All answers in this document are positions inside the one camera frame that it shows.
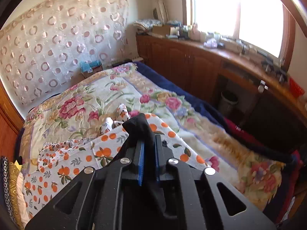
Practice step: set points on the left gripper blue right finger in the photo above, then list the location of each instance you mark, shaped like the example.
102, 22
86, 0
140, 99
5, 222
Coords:
157, 145

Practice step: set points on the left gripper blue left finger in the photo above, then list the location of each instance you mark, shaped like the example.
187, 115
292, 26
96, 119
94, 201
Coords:
141, 163

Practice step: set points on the black garment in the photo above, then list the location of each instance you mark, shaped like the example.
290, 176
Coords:
142, 205

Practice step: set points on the floral bed blanket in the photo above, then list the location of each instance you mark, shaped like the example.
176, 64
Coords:
255, 176

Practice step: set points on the dark waste bin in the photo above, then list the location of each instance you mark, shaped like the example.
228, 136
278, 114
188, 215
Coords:
227, 103

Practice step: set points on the orange-print white cloth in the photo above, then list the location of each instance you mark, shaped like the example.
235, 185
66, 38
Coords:
57, 144

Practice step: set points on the wooden sideboard cabinet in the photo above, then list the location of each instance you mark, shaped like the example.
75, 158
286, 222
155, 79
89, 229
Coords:
205, 72

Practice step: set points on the blue item at headboard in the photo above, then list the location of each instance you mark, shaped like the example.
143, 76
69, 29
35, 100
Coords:
87, 67

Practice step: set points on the cardboard box on sideboard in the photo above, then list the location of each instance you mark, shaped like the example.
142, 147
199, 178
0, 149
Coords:
164, 30

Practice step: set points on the crumpled white tissue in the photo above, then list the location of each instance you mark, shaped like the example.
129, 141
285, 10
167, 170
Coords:
211, 43

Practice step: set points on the pink figurine on sideboard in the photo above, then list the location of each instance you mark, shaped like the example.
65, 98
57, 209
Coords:
194, 33

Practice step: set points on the folded patterned cloth on sideboard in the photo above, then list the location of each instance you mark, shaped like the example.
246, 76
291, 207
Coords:
146, 24

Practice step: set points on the white cream folded cloth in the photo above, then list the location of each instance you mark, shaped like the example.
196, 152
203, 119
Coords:
21, 202

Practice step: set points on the gold patterned folded cloth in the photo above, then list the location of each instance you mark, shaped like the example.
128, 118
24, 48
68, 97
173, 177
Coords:
13, 177

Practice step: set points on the red-brown louvered wardrobe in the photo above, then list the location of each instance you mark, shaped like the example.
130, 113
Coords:
11, 125

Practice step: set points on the sheer circle-pattern curtain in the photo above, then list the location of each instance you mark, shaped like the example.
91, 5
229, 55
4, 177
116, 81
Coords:
41, 50

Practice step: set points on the dark ring-pattern folded cloth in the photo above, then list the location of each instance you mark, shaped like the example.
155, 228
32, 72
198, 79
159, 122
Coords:
6, 199

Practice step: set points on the window with wooden frame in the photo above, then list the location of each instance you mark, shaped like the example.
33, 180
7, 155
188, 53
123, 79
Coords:
263, 24

